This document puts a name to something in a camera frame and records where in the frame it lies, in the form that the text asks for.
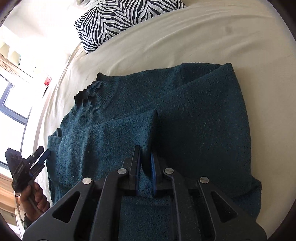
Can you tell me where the black framed window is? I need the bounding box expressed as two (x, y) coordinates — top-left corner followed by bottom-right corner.
(1, 76), (30, 166)

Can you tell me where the white wall shelf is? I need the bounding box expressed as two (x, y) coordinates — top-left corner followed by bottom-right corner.
(0, 42), (21, 65)

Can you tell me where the dark teal knit sweater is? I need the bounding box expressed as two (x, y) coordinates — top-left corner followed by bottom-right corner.
(46, 62), (262, 241)

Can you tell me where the person's left hand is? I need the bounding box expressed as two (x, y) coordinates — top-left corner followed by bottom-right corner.
(20, 182), (50, 222)

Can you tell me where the dark sleeve forearm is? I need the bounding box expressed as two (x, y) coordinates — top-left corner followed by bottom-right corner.
(23, 213), (36, 230)

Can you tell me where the red box on shelf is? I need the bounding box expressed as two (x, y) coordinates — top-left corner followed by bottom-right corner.
(44, 77), (52, 86)

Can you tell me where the zebra print pillow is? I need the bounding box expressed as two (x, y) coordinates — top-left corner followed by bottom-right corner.
(74, 0), (186, 54)

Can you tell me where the beige roman blind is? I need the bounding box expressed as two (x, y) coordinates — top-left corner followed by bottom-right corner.
(0, 54), (32, 78)

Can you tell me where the cream bed sheet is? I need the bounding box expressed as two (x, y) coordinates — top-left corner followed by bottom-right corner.
(35, 1), (295, 237)

